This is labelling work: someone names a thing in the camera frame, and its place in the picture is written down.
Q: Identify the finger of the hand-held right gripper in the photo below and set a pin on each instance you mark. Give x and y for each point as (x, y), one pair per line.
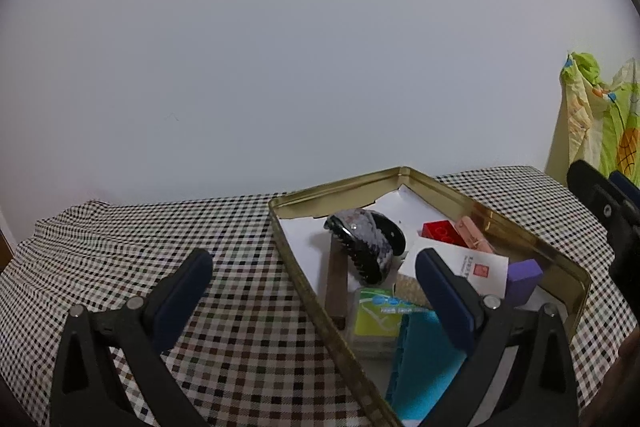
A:
(595, 194)
(627, 187)

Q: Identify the purple block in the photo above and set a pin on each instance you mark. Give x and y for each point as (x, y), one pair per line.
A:
(522, 277)

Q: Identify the white paper sheet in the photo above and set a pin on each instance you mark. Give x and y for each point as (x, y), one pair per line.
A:
(305, 242)

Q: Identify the green tissue packet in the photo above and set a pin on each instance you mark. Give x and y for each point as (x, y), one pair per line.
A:
(375, 317)

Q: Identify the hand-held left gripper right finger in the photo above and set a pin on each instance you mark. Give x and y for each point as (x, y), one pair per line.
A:
(447, 302)

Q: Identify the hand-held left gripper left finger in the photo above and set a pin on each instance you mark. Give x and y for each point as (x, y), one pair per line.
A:
(180, 292)

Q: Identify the white box with red label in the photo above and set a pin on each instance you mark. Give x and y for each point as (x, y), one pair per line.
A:
(470, 264)

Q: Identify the gold tin tray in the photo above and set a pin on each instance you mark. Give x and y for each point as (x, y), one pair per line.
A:
(325, 202)

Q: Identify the red toy brick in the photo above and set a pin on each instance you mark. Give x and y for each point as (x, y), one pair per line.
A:
(440, 232)

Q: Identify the green yellow printed cloth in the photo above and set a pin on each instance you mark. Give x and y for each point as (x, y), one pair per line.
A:
(580, 107)

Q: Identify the checkered tablecloth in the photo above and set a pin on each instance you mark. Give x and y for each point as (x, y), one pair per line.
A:
(225, 227)

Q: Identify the blue sponge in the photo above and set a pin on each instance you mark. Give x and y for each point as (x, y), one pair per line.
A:
(425, 357)

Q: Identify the rose gold lipstick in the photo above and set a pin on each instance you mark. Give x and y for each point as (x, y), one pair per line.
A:
(472, 234)

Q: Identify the brown wooden strip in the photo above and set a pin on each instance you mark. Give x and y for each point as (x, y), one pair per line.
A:
(335, 287)

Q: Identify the grey marbled hair clip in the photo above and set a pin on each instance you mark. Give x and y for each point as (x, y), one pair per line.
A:
(370, 242)

